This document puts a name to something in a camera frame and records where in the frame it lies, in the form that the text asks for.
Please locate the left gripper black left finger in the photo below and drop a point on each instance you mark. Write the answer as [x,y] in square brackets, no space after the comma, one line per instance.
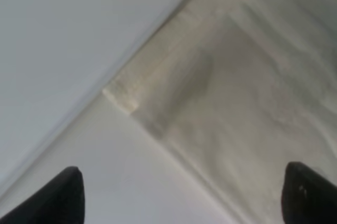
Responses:
[61,200]

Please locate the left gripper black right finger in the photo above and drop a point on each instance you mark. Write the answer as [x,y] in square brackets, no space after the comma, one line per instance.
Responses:
[307,197]

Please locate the cream white terry towel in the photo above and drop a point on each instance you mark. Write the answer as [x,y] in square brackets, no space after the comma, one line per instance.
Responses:
[235,90]

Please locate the white rectangular plastic tray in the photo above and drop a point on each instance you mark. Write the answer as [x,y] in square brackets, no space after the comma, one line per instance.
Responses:
[55,54]

